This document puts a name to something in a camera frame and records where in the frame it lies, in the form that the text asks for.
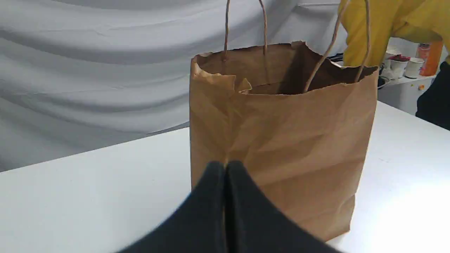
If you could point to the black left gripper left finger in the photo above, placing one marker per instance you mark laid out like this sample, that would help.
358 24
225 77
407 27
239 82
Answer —
197 224

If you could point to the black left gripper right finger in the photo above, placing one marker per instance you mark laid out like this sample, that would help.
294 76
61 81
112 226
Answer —
254 225

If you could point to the brown paper bag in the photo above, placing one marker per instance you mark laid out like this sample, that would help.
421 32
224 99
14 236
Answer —
298 122

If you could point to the grey side cabinet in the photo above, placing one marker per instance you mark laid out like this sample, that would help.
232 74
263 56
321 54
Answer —
403 93

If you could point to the person's black clothing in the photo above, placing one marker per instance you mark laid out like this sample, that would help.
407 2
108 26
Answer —
434 104

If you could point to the white cups on shelf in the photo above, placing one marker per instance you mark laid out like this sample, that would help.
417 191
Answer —
396 66

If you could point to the orange bottle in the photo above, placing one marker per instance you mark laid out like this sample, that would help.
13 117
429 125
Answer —
430 54

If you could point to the yellow shirt person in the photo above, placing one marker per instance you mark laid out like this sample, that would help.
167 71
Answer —
417 21

